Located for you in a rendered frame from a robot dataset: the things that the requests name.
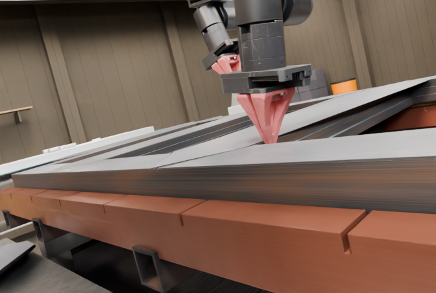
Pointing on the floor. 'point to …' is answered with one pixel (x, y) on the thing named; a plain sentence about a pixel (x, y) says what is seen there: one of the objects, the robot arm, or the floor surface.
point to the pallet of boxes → (317, 78)
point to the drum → (344, 86)
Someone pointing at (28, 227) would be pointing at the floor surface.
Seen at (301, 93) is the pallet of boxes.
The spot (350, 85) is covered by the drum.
